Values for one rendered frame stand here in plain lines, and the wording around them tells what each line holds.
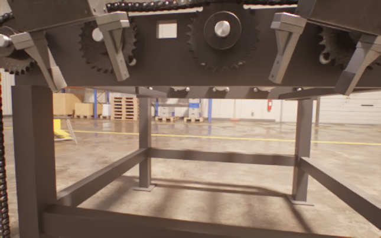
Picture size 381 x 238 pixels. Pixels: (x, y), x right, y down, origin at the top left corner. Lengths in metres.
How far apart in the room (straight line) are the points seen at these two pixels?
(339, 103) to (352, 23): 10.52
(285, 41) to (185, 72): 0.27
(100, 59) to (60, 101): 10.67
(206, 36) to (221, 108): 9.11
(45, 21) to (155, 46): 0.27
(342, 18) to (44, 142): 0.81
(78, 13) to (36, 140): 0.50
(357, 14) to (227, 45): 0.22
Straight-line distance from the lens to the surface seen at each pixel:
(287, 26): 0.34
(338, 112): 10.86
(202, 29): 0.50
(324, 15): 0.36
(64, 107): 11.09
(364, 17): 0.40
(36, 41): 0.43
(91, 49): 0.59
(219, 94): 1.45
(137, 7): 0.56
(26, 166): 0.79
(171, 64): 0.54
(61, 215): 0.78
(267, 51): 0.54
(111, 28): 0.34
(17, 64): 0.75
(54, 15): 0.38
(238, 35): 0.46
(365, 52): 0.43
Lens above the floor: 0.69
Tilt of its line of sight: 4 degrees down
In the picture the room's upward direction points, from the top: 1 degrees clockwise
